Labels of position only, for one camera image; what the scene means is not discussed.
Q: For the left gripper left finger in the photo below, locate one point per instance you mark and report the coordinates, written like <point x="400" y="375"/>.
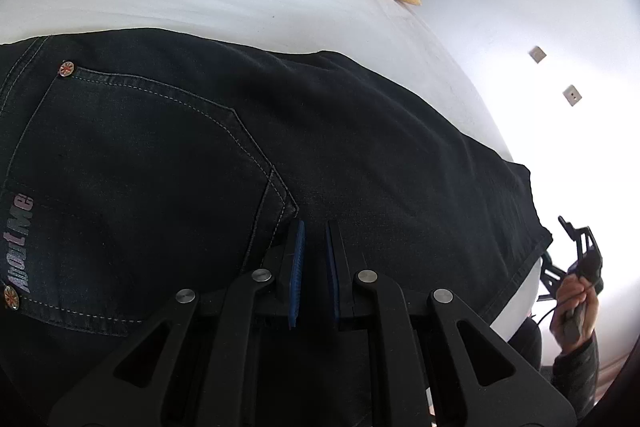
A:
<point x="187" y="365"/>

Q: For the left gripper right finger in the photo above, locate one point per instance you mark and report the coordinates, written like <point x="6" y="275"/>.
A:
<point x="434" y="360"/>

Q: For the black denim pants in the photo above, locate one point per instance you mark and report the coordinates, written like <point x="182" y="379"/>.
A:
<point x="136" y="163"/>

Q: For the operator right hand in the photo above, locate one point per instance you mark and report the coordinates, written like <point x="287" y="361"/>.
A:
<point x="575" y="316"/>

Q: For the operator right dark sleeve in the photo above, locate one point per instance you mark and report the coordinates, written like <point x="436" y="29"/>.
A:
<point x="575" y="376"/>

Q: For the wall switch plate near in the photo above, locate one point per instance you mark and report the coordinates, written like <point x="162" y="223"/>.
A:
<point x="572" y="95"/>

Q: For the wall switch plate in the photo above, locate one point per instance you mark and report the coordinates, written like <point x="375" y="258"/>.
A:
<point x="572" y="95"/>
<point x="537" y="54"/>

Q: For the wall switch plate far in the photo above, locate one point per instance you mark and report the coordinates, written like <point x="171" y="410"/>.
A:
<point x="537" y="54"/>

